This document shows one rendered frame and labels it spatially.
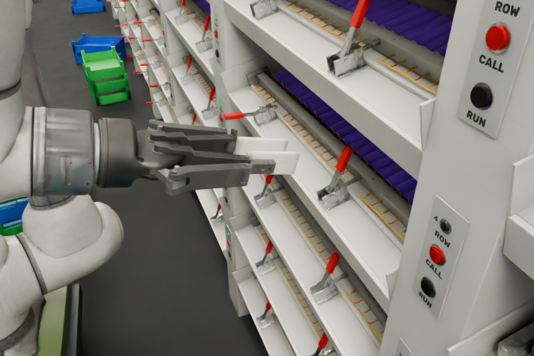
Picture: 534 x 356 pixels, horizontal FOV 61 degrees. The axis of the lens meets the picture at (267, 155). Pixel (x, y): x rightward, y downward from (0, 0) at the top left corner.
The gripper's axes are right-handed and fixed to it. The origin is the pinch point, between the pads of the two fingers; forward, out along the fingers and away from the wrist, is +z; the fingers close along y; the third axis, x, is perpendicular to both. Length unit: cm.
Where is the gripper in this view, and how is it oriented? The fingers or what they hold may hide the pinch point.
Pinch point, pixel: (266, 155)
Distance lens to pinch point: 56.7
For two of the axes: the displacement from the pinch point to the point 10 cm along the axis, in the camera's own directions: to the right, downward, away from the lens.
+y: 3.7, 5.0, -7.8
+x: 2.3, -8.7, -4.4
